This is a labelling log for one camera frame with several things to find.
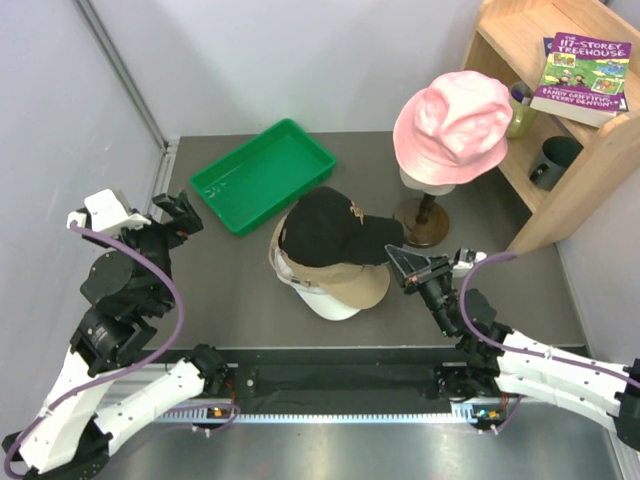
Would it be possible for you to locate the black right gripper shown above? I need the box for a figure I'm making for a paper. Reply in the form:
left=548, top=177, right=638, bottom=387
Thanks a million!
left=385, top=247, right=457, bottom=338

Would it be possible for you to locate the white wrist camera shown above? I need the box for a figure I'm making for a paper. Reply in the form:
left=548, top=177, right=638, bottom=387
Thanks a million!
left=452, top=248, right=487, bottom=277
left=66, top=189, right=152, bottom=238

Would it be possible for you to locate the white baseball cap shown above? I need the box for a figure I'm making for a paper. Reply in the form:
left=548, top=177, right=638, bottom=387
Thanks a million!
left=269, top=248, right=360, bottom=321

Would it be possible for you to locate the purple treehouse book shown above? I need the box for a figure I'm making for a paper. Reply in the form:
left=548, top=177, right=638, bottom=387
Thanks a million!
left=531, top=32, right=632, bottom=128

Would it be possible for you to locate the black cap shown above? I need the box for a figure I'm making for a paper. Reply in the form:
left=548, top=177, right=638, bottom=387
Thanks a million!
left=278, top=186, right=404, bottom=268

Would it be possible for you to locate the wooden shelf unit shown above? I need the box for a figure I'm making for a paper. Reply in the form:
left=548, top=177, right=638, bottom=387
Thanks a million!
left=462, top=0, right=640, bottom=254

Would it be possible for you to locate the green plastic tray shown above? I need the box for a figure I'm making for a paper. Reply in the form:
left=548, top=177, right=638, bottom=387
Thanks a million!
left=190, top=119, right=337, bottom=237

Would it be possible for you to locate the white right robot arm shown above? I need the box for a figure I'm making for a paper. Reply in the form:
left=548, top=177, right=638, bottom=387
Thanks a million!
left=385, top=245, right=639, bottom=450

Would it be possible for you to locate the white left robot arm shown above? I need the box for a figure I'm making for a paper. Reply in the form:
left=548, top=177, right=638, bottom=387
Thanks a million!
left=2, top=189, right=229, bottom=479

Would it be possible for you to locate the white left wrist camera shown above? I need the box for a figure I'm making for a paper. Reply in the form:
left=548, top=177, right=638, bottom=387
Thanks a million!
left=66, top=189, right=152, bottom=238

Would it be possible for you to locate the pink bucket hat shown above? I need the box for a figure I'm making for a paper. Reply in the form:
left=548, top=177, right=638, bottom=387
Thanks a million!
left=392, top=70, right=513, bottom=187

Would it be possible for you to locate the dark green mug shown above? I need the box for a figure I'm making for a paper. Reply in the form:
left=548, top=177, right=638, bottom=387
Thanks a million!
left=528, top=136, right=583, bottom=191

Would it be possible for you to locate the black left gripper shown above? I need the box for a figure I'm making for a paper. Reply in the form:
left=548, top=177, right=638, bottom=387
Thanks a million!
left=88, top=188, right=204, bottom=311

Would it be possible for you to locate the light green cup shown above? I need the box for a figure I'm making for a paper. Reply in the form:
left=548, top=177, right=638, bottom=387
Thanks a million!
left=506, top=81, right=537, bottom=139

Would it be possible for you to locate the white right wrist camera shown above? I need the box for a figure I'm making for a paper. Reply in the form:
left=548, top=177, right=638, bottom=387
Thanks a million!
left=452, top=248, right=487, bottom=277

